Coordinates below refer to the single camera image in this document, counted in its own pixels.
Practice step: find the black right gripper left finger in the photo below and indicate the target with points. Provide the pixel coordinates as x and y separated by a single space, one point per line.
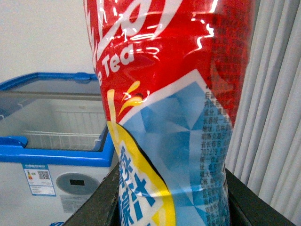
101 209

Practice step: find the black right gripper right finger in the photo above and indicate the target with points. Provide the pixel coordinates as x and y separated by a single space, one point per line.
247 209

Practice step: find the blue plastic shopping basket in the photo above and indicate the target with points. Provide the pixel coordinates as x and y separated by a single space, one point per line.
57 223

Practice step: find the white wire freezer basket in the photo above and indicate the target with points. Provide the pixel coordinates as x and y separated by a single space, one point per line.
69 130

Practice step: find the glass sliding freezer lid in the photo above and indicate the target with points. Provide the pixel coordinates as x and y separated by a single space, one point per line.
17 92

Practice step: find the red iced tea bottle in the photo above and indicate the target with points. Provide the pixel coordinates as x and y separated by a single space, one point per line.
171 74

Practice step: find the white pleated curtain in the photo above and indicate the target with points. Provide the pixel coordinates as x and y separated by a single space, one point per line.
265 150

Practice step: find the white blue chest freezer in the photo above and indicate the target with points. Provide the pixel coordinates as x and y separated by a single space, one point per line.
42 186

